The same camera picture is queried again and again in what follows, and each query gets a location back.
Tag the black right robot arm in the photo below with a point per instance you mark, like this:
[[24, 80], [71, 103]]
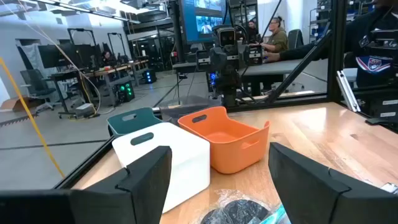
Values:
[[228, 82]]

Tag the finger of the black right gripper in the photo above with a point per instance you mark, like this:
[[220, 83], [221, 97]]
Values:
[[255, 56], [203, 56]]

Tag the orange plastic bin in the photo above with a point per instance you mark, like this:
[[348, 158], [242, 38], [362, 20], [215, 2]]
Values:
[[236, 149]]

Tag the black rig stand frame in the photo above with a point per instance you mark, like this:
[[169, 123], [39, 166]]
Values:
[[81, 30], [116, 34]]

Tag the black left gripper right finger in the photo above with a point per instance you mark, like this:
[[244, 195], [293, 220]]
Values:
[[311, 193]]

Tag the black monitor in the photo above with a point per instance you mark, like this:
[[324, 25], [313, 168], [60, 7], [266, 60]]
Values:
[[51, 56]]

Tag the blue toothbrush plastic packet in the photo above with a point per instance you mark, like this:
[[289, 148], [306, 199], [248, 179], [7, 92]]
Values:
[[275, 216]]

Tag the cardboard box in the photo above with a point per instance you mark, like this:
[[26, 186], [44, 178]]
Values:
[[11, 104]]

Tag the white device box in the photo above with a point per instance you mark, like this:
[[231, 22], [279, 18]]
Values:
[[84, 109]]

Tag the white plastic bin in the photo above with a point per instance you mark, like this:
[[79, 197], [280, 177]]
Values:
[[183, 161]]

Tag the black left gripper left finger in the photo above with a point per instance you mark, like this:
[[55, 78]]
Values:
[[140, 193]]

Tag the black office chair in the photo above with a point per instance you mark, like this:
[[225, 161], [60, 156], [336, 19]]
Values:
[[294, 39]]

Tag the large display screen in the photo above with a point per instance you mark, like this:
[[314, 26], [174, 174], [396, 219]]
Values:
[[199, 21]]

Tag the computer tower green lights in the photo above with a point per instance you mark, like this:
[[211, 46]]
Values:
[[126, 91]]

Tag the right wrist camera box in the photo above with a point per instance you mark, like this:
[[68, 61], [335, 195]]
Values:
[[227, 36]]

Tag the person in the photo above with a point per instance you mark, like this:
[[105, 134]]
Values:
[[363, 34], [277, 39], [252, 31], [108, 59]]

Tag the teal plastic bin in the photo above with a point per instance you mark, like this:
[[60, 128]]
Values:
[[124, 124]]

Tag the long wooden desk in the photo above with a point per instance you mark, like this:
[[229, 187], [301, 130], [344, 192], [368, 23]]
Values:
[[109, 71]]

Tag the black aluminium table frame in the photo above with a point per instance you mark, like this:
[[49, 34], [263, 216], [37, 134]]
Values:
[[337, 46]]

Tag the dark round disc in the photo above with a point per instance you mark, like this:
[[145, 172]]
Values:
[[247, 211]]

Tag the silver aluminium extrusion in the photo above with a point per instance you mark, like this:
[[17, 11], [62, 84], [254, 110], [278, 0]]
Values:
[[348, 91]]

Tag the computer tower blue lights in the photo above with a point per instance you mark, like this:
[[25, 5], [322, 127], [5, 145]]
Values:
[[150, 76]]

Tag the black equipment box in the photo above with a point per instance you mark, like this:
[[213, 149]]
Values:
[[382, 109]]

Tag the clear grey plastic bin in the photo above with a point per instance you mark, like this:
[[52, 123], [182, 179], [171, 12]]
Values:
[[186, 107]]

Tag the grey mesh office chair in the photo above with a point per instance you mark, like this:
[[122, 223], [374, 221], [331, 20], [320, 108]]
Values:
[[35, 84]]

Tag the grey table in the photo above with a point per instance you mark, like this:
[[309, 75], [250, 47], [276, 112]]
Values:
[[273, 68]]

